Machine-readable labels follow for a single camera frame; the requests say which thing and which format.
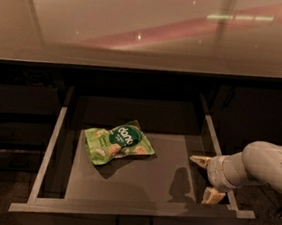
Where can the dark drawer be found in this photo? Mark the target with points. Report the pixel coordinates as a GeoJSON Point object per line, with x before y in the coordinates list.
{"type": "Point", "coordinates": [28, 99]}
{"type": "Point", "coordinates": [27, 133]}
{"type": "Point", "coordinates": [162, 189]}
{"type": "Point", "coordinates": [20, 160]}

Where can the green snack bag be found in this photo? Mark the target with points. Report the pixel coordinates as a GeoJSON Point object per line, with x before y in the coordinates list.
{"type": "Point", "coordinates": [125, 140]}

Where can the dark cabinet door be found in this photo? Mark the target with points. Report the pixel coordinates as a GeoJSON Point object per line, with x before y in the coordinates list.
{"type": "Point", "coordinates": [242, 115]}

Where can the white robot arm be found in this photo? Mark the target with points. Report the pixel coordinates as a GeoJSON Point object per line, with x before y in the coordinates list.
{"type": "Point", "coordinates": [259, 163]}

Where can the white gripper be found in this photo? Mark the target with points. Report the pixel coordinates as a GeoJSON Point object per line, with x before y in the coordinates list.
{"type": "Point", "coordinates": [215, 174]}

